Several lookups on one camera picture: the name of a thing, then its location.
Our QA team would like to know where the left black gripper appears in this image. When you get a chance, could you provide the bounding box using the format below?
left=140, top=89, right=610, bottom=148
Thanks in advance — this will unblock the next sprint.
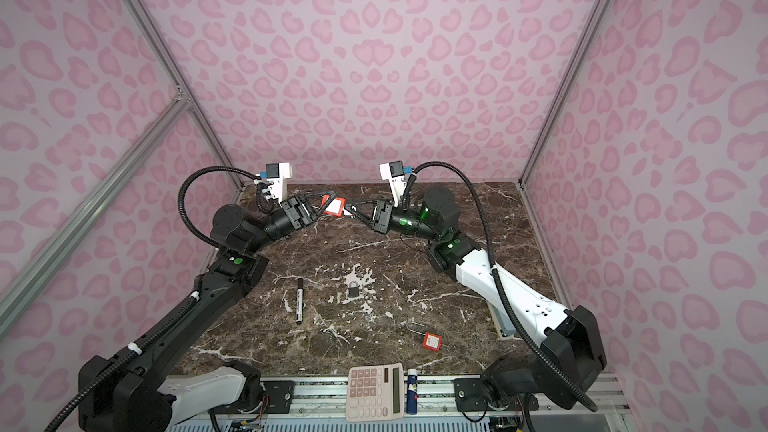
left=247, top=191, right=335, bottom=258

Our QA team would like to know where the small grey padlock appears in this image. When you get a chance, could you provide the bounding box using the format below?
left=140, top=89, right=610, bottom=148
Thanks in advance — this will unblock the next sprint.
left=347, top=280, right=360, bottom=299

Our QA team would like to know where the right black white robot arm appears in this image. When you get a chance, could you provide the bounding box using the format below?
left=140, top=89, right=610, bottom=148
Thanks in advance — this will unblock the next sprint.
left=344, top=186, right=607, bottom=412

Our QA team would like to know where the blue white glue stick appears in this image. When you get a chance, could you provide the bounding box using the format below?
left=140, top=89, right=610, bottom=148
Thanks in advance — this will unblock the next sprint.
left=406, top=368, right=418, bottom=415

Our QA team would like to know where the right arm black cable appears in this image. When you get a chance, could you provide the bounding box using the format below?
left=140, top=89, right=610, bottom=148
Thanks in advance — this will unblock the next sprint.
left=405, top=160, right=600, bottom=414

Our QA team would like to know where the aluminium front rail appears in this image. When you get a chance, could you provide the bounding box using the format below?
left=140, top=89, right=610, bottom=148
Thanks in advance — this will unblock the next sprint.
left=113, top=373, right=631, bottom=427

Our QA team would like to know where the pink white calculator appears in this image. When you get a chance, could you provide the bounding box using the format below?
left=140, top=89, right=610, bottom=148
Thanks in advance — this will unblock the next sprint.
left=345, top=363, right=406, bottom=423

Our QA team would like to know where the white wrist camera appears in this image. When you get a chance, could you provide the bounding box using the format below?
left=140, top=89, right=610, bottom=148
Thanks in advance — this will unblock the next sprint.
left=254, top=162, right=293, bottom=203
left=379, top=161, right=413, bottom=206

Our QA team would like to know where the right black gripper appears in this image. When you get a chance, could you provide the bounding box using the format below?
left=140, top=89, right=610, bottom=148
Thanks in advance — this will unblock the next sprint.
left=347, top=198, right=443, bottom=242

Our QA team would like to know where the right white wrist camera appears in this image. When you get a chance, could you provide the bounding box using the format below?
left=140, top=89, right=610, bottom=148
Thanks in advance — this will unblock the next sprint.
left=379, top=161, right=413, bottom=206

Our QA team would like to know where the red padlock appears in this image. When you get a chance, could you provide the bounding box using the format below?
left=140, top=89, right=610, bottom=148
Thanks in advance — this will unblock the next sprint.
left=321, top=194, right=348, bottom=217
left=406, top=322, right=443, bottom=352

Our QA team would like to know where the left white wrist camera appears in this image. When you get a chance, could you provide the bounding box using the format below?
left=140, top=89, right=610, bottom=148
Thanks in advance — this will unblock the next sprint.
left=254, top=162, right=293, bottom=203

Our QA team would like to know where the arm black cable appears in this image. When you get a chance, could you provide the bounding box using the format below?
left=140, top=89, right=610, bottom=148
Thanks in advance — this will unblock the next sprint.
left=405, top=160, right=600, bottom=414
left=44, top=166, right=271, bottom=432

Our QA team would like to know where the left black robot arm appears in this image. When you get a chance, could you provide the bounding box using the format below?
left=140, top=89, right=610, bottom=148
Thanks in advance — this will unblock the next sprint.
left=66, top=193, right=335, bottom=431

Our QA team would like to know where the black marker pen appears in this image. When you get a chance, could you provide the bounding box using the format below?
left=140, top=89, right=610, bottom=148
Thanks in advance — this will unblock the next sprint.
left=295, top=278, right=304, bottom=325

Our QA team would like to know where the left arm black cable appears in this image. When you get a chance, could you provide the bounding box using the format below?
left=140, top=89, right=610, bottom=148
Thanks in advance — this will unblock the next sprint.
left=44, top=166, right=271, bottom=432

